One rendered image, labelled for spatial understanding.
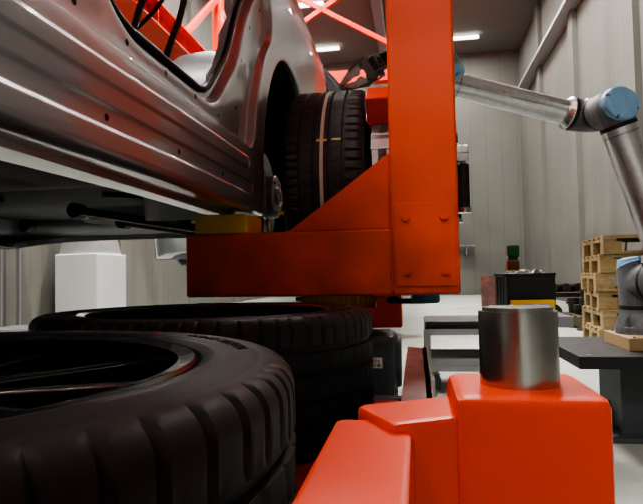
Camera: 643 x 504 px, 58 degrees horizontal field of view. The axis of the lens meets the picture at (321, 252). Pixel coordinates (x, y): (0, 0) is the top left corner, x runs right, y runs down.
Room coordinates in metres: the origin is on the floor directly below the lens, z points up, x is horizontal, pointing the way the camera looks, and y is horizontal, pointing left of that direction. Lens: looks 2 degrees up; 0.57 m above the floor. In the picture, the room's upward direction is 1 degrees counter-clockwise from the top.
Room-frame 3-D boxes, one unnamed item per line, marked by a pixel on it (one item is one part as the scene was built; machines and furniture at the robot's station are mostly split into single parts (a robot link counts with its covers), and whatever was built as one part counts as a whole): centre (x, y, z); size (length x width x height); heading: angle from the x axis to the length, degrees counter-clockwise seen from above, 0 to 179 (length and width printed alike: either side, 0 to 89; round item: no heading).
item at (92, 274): (6.90, 2.71, 0.63); 0.64 x 0.57 x 1.26; 171
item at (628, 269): (2.09, -1.15, 0.53); 0.17 x 0.15 x 0.18; 6
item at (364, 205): (1.52, 0.07, 0.69); 0.52 x 0.17 x 0.35; 81
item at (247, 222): (1.55, 0.24, 0.70); 0.14 x 0.14 x 0.05; 81
